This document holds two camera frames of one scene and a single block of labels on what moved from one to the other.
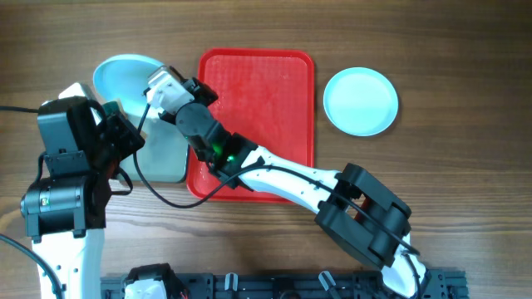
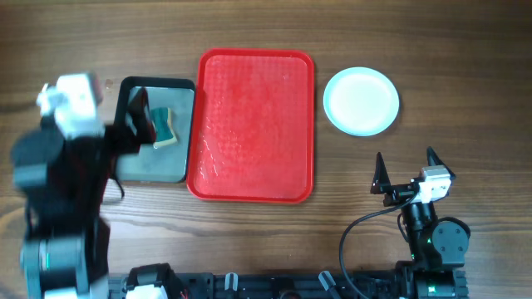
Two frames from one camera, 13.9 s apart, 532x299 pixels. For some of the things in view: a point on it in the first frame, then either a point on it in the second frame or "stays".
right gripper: x=201 y=92 to x=397 y=193
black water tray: x=163 y=158 stays
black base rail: x=299 y=286 stays
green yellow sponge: x=116 y=107 to x=164 y=131
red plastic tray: x=268 y=94 stays
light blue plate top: x=125 y=78 to x=361 y=101
